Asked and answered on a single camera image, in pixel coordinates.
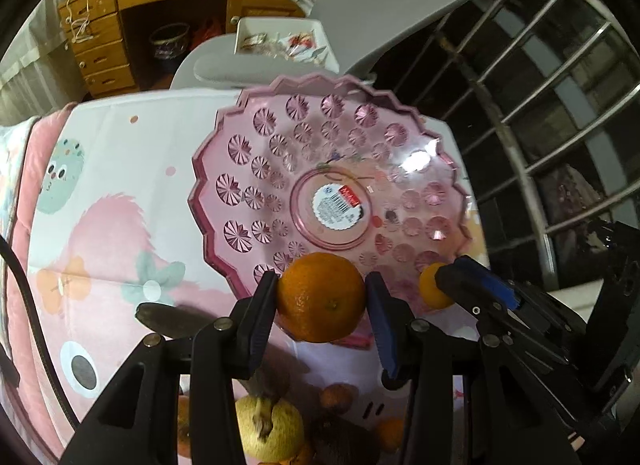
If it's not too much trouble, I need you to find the small orange kumquat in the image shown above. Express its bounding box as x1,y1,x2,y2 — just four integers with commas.
419,261,454,310

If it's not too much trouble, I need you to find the red apple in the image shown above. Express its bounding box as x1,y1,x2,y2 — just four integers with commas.
177,395,191,459

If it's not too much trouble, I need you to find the small orange mandarin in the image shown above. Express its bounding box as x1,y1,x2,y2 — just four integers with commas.
372,416,405,454

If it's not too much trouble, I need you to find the yellow pear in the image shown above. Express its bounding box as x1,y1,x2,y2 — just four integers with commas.
235,396,305,463

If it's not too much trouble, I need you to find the large orange mandarin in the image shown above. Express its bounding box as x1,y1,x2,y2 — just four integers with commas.
277,251,366,344

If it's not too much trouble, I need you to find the small dark red fruit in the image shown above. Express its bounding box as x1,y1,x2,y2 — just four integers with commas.
319,383,357,415

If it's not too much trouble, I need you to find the dark green avocado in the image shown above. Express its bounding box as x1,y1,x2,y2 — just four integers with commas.
308,416,381,465

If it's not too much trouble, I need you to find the cartoon monster printed cloth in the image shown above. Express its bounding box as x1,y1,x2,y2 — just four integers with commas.
27,88,490,465

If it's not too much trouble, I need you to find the metal window grille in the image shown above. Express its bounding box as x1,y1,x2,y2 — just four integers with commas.
399,0,640,291

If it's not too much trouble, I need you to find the pink glass fruit plate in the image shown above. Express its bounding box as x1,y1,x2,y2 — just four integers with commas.
189,75,472,315

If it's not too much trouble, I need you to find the white tray of items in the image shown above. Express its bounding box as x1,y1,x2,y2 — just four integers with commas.
234,17,340,73

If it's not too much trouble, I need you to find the pink quilt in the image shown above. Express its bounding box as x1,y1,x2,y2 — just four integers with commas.
0,101,79,461

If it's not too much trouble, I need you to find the grey office chair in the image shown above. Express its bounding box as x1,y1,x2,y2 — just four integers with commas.
170,0,468,89

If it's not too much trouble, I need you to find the wooden desk with drawers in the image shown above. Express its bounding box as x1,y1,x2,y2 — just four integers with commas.
58,0,301,98

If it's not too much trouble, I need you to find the black cable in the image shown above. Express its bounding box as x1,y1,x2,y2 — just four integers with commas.
0,234,82,432

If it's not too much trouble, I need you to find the white charger cable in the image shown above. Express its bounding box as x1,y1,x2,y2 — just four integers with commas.
63,0,101,45

